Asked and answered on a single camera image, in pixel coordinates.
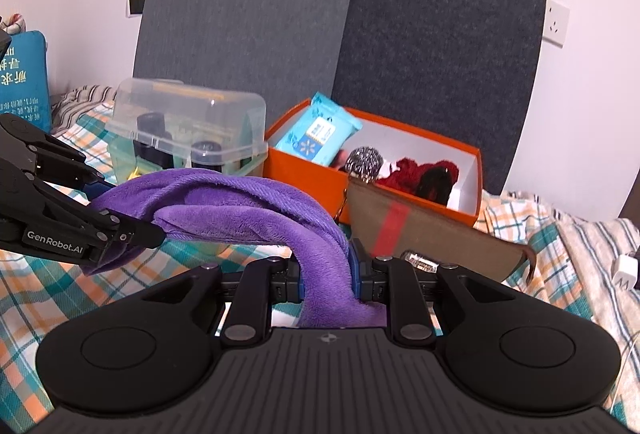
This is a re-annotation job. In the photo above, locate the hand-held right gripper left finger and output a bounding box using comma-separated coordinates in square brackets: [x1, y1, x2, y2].
[135, 258, 307, 346]

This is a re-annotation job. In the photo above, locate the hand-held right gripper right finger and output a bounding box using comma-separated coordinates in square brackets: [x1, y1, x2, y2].
[349, 239, 508, 347]

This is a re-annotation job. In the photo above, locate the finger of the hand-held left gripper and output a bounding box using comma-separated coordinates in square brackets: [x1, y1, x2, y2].
[20, 134, 117, 196]
[0, 184, 167, 266]

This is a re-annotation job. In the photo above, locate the purple fleece cloth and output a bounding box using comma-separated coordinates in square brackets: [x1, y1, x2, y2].
[80, 168, 391, 330]

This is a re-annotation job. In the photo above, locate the orange cardboard box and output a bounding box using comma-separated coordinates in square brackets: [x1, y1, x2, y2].
[262, 99, 485, 230]

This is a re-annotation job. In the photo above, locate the red and black plush cloth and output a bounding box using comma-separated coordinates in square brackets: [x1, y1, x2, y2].
[375, 156, 461, 205]

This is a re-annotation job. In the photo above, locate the blue wet wipes pack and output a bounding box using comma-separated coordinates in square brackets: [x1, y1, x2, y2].
[274, 93, 365, 167]

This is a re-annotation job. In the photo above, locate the blue cushion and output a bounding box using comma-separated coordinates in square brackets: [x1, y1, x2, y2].
[0, 30, 51, 135]

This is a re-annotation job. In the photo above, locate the striped grey cloth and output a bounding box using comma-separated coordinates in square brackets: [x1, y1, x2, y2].
[50, 85, 118, 137]

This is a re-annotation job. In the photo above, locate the plaid teal orange blanket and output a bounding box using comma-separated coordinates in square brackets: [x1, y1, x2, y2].
[0, 101, 640, 434]

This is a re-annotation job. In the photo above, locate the dark blue bottle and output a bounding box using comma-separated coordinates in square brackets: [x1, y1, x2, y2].
[134, 112, 169, 165]

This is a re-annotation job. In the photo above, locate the olive pouch red stripe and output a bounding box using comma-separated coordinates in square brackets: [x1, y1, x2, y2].
[337, 176, 538, 286]

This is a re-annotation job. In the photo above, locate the steel wool scourer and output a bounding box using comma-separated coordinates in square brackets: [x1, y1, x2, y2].
[342, 146, 386, 185]

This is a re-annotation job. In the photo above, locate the dark blue jar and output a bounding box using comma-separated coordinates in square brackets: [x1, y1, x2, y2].
[191, 140, 224, 173]

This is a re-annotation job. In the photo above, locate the green storage box clear lid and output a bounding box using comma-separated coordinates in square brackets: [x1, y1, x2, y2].
[104, 78, 271, 180]

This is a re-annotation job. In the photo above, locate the white patterned sheet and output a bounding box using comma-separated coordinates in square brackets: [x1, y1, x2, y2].
[550, 209, 640, 395]

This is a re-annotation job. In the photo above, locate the dark grey headboard panel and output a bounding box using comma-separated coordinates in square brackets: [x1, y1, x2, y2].
[332, 0, 550, 195]

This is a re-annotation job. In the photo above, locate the white charger plug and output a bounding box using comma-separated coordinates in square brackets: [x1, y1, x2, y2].
[614, 254, 640, 291]

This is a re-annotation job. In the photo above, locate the white wall socket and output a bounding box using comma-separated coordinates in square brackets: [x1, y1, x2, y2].
[542, 0, 571, 49]

